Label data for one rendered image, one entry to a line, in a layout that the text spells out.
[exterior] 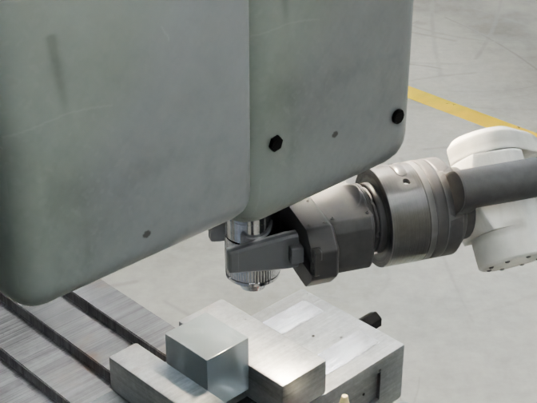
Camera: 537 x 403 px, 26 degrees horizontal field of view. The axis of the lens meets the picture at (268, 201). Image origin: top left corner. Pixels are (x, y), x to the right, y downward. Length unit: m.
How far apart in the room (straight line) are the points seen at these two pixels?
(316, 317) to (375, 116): 0.41
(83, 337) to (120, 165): 0.68
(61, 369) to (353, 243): 0.46
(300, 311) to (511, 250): 0.31
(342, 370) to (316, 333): 0.07
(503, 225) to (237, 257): 0.24
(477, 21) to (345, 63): 4.38
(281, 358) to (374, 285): 2.11
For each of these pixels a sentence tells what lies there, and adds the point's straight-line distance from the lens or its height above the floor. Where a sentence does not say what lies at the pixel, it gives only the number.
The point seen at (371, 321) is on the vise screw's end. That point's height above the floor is 1.01.
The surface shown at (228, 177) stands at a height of 1.38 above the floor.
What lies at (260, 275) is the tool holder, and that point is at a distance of 0.97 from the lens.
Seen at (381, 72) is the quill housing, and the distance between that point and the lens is 0.87.
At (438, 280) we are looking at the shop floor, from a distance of 3.27.
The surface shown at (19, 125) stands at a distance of 0.64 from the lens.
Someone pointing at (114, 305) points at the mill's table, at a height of 0.96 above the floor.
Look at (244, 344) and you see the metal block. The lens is 1.09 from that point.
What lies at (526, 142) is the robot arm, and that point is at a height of 1.27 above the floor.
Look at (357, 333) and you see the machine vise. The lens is 1.22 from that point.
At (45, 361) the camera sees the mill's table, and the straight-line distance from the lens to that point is 1.32.
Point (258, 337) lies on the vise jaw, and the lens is 1.15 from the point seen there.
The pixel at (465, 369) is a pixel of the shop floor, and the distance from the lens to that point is 2.94.
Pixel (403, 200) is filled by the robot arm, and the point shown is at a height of 1.26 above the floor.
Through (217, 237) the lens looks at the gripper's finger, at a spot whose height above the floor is 1.23.
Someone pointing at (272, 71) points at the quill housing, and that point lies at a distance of 0.78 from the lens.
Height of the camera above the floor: 1.73
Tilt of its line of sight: 28 degrees down
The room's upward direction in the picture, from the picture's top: straight up
